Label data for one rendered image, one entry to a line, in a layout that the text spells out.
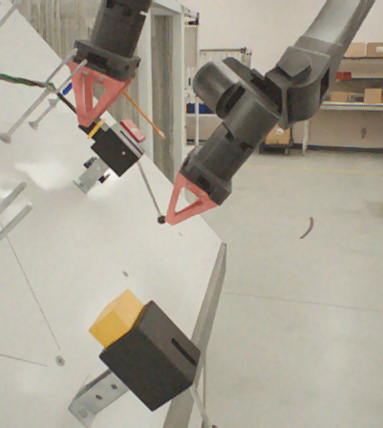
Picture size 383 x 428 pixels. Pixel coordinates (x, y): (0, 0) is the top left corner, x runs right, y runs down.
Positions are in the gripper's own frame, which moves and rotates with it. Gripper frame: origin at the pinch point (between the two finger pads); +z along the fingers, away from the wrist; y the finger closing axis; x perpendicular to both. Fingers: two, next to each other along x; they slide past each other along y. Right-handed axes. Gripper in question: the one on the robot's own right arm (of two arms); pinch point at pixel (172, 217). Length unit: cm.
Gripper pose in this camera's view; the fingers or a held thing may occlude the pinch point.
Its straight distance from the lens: 64.7
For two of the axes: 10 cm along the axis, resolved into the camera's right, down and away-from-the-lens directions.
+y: -0.8, 3.6, -9.3
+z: -6.0, 7.2, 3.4
